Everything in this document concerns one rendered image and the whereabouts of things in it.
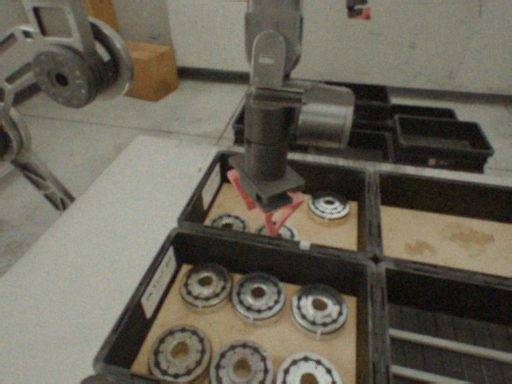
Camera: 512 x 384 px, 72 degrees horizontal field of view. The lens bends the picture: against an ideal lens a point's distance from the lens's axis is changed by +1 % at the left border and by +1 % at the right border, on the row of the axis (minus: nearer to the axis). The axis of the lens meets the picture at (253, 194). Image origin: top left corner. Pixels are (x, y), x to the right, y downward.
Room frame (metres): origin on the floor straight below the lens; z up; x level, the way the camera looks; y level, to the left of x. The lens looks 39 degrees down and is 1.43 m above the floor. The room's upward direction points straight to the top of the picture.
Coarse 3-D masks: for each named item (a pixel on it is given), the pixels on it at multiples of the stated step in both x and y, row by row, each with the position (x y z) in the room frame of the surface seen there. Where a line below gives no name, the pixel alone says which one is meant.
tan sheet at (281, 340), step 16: (176, 288) 0.43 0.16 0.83; (288, 288) 0.43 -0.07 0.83; (176, 304) 0.40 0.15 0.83; (288, 304) 0.40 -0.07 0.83; (352, 304) 0.40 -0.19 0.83; (160, 320) 0.36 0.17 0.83; (176, 320) 0.36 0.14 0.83; (192, 320) 0.36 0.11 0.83; (208, 320) 0.36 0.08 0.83; (224, 320) 0.36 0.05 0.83; (288, 320) 0.36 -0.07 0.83; (352, 320) 0.36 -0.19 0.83; (208, 336) 0.33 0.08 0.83; (224, 336) 0.33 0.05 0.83; (240, 336) 0.33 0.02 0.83; (256, 336) 0.33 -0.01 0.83; (272, 336) 0.33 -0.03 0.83; (288, 336) 0.33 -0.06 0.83; (352, 336) 0.33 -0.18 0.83; (144, 352) 0.30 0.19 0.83; (272, 352) 0.30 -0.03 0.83; (288, 352) 0.30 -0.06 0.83; (320, 352) 0.30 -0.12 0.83; (336, 352) 0.30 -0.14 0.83; (352, 352) 0.30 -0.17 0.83; (144, 368) 0.28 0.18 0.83; (336, 368) 0.28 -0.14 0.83; (352, 368) 0.28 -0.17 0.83
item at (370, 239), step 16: (288, 160) 0.76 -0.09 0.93; (304, 160) 0.76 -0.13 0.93; (208, 176) 0.69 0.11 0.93; (368, 176) 0.68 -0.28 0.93; (192, 192) 0.62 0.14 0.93; (368, 192) 0.64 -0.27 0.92; (368, 208) 0.57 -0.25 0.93; (192, 224) 0.52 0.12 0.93; (368, 224) 0.52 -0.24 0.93; (272, 240) 0.47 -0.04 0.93; (288, 240) 0.47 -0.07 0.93; (368, 240) 0.47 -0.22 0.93; (368, 256) 0.43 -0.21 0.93
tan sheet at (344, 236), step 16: (224, 192) 0.75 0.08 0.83; (288, 192) 0.75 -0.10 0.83; (224, 208) 0.68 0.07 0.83; (240, 208) 0.68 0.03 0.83; (256, 208) 0.68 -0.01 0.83; (304, 208) 0.68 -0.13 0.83; (352, 208) 0.68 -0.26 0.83; (256, 224) 0.62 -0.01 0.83; (304, 224) 0.62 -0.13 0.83; (352, 224) 0.62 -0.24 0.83; (304, 240) 0.57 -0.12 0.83; (320, 240) 0.57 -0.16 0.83; (336, 240) 0.57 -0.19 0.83; (352, 240) 0.57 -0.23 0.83
